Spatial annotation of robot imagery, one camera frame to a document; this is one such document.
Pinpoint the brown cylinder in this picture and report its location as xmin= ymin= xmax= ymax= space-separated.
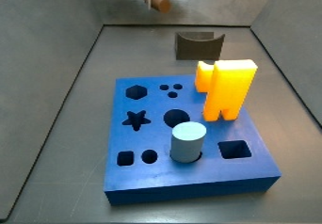
xmin=152 ymin=0 xmax=172 ymax=13

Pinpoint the black curved holder stand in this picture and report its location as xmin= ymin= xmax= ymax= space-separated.
xmin=176 ymin=32 xmax=226 ymax=60

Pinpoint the yellow arch-shaped block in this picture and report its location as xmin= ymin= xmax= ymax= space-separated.
xmin=196 ymin=59 xmax=259 ymax=121

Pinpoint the light blue cylinder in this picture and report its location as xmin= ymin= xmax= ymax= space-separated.
xmin=170 ymin=121 xmax=206 ymax=163

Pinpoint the blue shape sorter block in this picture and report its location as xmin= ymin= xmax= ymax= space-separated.
xmin=104 ymin=75 xmax=281 ymax=205

